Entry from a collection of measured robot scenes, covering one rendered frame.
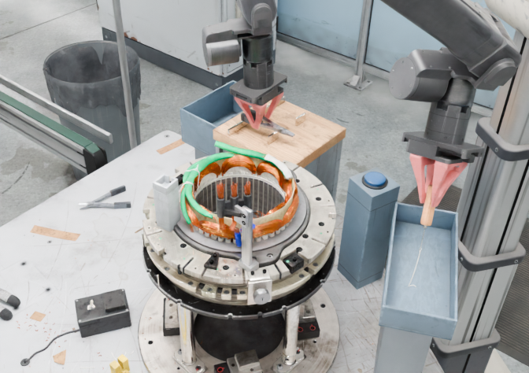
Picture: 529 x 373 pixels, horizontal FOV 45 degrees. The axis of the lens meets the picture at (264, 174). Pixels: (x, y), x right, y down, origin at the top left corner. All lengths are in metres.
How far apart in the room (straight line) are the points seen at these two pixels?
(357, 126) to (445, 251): 2.23
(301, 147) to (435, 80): 0.44
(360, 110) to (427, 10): 2.70
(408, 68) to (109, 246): 0.84
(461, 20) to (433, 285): 0.45
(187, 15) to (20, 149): 1.09
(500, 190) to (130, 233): 0.81
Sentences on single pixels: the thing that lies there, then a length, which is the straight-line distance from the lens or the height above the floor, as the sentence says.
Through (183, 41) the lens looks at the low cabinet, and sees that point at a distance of 3.57.
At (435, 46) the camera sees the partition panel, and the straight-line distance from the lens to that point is 3.37.
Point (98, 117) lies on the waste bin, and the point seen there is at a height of 0.40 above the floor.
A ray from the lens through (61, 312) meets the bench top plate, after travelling 1.36.
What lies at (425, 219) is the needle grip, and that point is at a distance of 0.98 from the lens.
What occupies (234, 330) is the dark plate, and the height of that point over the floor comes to 0.78.
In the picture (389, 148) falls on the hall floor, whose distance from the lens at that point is 3.19.
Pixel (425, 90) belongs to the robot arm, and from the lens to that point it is 0.88.
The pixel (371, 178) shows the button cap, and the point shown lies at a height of 1.04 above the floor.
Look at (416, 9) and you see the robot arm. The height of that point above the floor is 1.50.
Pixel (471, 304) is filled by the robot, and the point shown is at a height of 0.80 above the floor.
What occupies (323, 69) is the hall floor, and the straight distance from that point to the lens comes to 3.82.
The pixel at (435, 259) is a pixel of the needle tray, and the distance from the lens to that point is 1.12.
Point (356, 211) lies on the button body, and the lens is 1.26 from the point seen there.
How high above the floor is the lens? 1.78
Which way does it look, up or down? 37 degrees down
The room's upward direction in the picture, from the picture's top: 2 degrees clockwise
